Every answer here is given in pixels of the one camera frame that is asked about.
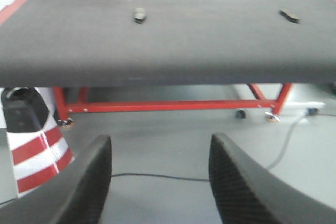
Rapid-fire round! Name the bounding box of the brake pad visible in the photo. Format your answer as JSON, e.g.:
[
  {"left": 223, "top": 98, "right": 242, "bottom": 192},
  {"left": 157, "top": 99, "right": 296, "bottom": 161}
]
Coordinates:
[
  {"left": 133, "top": 7, "right": 146, "bottom": 24},
  {"left": 279, "top": 9, "right": 300, "bottom": 24}
]

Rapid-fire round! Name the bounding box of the grey floor cable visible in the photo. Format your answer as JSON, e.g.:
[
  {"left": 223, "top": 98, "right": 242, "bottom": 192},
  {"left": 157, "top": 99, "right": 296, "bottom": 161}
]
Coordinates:
[{"left": 265, "top": 112, "right": 336, "bottom": 171}]

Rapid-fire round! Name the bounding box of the red white traffic cone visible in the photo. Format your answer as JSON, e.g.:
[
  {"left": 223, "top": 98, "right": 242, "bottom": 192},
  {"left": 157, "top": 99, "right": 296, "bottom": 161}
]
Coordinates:
[{"left": 1, "top": 87, "right": 75, "bottom": 198}]

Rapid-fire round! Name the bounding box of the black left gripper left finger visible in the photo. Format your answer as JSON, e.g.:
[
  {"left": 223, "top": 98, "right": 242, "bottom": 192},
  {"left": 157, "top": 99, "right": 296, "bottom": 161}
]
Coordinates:
[{"left": 1, "top": 135, "right": 112, "bottom": 223}]

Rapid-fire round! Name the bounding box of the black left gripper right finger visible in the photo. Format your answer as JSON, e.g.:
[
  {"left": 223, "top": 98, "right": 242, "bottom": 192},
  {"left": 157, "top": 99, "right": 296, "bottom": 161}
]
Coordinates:
[{"left": 208, "top": 133, "right": 335, "bottom": 223}]

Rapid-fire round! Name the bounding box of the red conveyor frame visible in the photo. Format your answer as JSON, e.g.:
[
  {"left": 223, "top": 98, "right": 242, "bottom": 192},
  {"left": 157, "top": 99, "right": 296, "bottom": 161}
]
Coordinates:
[{"left": 52, "top": 83, "right": 293, "bottom": 127}]

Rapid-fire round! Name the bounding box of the black floor cable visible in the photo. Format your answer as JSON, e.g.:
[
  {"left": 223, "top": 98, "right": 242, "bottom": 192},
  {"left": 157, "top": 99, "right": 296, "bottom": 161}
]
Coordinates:
[{"left": 110, "top": 173, "right": 211, "bottom": 183}]

